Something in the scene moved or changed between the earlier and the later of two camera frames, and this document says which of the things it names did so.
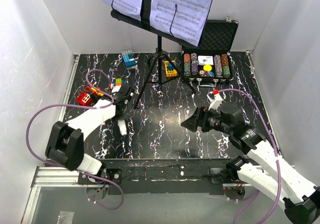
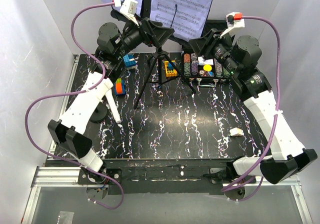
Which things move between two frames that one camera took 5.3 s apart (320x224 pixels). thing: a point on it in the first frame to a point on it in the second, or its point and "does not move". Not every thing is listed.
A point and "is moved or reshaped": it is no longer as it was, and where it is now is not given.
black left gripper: x=118 y=116 to x=159 y=34
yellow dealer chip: x=207 y=67 does not move
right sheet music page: x=193 y=2 does not move
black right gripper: x=199 y=118 to x=202 y=44
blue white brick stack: x=130 y=62 does not move
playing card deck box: x=203 y=59 does not move
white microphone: x=122 y=127 is moved or reshaped
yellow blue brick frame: x=170 y=71 does not move
